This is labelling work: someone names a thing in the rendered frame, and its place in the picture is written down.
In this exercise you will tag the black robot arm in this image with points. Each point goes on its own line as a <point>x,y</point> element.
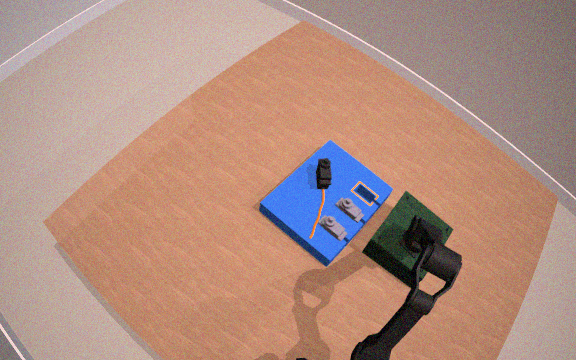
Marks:
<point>435,258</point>

